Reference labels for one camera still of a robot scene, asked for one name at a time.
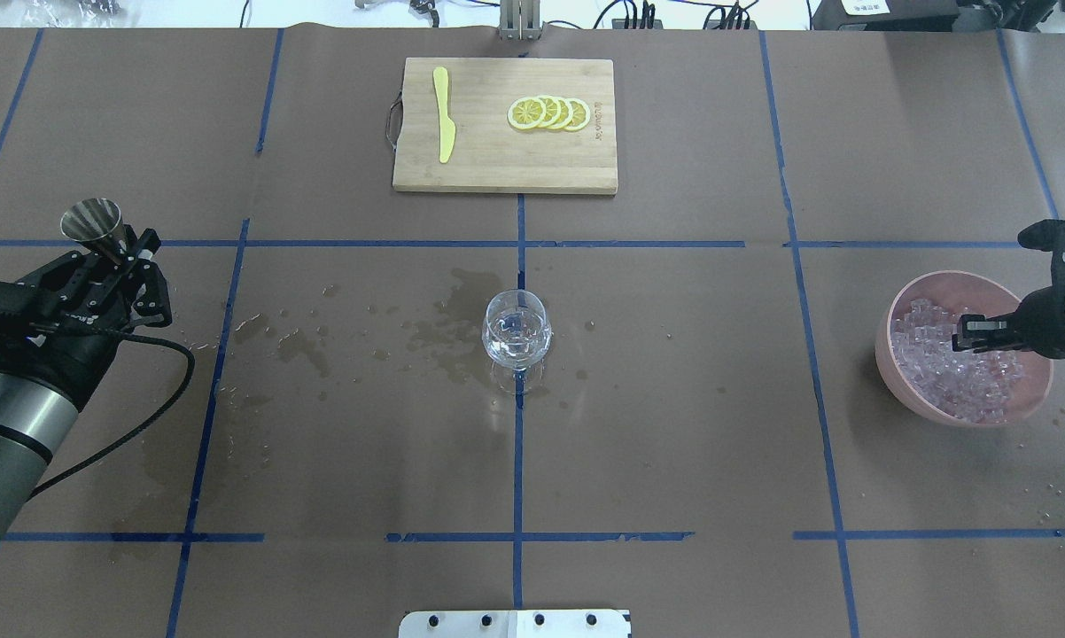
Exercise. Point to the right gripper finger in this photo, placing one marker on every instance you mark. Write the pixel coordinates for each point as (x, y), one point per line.
(971, 324)
(983, 345)

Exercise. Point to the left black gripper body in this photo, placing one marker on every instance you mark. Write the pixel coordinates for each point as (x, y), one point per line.
(73, 344)

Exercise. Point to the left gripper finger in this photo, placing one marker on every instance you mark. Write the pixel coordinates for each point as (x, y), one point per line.
(141, 248)
(148, 303)

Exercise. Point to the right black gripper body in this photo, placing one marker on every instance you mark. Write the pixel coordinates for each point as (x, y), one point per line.
(1040, 324)

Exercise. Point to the steel double jigger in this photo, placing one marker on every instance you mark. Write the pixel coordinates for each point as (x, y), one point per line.
(97, 225)

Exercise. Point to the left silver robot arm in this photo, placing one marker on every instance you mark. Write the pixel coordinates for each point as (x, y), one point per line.
(34, 422)

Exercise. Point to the clear ice cube pile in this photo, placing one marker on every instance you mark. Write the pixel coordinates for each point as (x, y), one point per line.
(974, 387)

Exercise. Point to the clear wine glass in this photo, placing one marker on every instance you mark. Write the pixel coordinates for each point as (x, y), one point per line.
(516, 334)

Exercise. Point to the pink ribbed bowl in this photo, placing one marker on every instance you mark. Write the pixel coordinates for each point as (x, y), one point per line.
(959, 291)

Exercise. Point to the yellow plastic knife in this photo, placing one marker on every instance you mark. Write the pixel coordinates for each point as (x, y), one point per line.
(447, 127)

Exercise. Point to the black box device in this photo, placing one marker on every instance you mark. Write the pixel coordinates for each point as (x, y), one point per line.
(885, 16)

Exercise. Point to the bamboo cutting board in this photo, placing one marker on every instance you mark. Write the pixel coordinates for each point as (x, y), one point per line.
(489, 155)

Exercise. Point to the lemon slice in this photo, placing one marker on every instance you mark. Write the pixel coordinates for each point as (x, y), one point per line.
(580, 113)
(564, 114)
(552, 110)
(527, 113)

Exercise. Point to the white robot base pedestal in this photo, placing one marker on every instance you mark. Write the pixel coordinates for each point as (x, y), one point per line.
(518, 623)

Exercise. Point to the aluminium frame post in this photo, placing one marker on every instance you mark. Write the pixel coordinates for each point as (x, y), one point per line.
(520, 20)

